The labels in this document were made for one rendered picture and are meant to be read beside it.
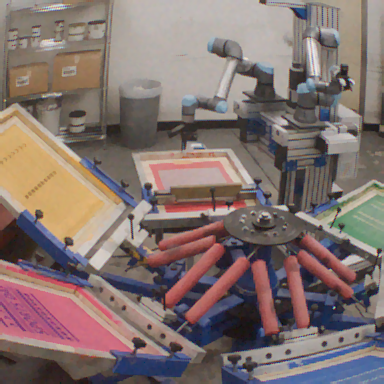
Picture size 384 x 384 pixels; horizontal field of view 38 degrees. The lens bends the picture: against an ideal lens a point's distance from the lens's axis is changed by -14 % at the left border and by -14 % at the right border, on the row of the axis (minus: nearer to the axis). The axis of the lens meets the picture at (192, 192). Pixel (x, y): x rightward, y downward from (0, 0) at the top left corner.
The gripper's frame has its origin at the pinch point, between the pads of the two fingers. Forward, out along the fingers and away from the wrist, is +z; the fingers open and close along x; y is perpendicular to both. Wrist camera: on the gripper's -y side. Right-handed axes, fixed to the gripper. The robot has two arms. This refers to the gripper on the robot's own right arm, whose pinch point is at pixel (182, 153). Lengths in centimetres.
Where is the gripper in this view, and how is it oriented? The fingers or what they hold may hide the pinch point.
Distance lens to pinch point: 365.6
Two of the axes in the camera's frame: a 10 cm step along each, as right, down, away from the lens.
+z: -0.5, 8.9, 4.5
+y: 9.8, -0.6, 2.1
